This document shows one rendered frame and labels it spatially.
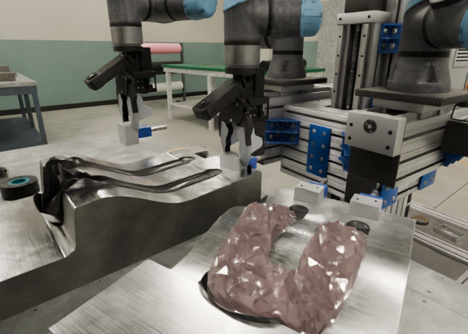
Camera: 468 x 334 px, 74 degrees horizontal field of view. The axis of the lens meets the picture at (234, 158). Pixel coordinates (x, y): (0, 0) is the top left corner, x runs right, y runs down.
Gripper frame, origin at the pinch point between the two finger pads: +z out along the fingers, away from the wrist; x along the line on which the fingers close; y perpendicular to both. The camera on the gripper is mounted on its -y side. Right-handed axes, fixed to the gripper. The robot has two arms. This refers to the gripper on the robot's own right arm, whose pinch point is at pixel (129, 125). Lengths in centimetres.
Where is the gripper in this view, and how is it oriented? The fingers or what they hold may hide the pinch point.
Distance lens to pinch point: 88.0
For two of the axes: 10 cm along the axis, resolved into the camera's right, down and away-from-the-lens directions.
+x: -6.4, -2.5, 7.2
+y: 7.7, -2.2, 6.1
